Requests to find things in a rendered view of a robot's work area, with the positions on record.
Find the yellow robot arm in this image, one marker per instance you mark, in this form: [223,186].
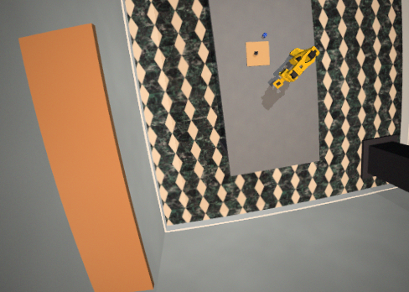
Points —
[299,59]

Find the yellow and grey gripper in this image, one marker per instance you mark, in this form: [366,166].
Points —
[278,82]

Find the orange mat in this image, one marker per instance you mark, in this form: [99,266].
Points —
[263,53]

